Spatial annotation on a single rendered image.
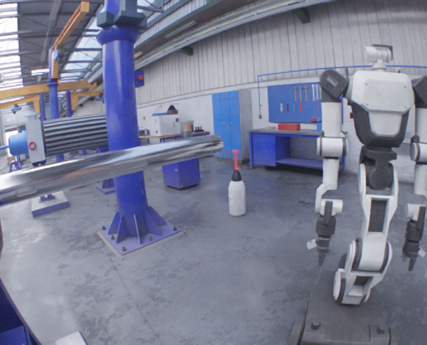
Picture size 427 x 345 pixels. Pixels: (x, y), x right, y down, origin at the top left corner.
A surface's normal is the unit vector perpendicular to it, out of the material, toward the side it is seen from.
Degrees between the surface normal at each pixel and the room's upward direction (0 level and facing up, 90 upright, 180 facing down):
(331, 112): 90
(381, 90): 90
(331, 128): 90
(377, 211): 80
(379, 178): 90
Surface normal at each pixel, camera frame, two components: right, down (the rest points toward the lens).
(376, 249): -0.42, -0.18
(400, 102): -0.44, 0.24
